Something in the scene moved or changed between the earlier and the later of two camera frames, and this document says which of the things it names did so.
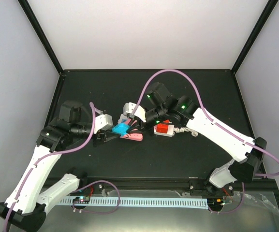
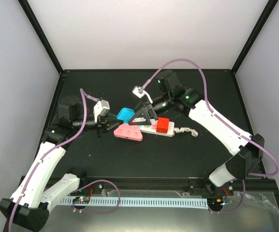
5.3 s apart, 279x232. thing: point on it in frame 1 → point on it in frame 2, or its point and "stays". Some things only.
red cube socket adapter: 163,127 stays
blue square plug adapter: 121,128 → 124,114
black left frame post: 40,33 stays
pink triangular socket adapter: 137,137 stays
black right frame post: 255,35 stays
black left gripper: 100,137 → 102,123
